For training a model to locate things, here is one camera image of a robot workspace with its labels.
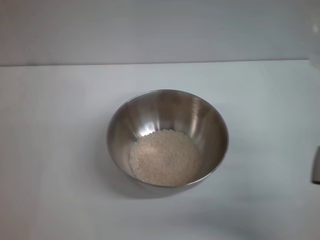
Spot stainless steel mixing bowl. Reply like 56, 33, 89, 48
105, 88, 230, 194

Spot white rice grains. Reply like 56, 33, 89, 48
128, 128, 202, 187

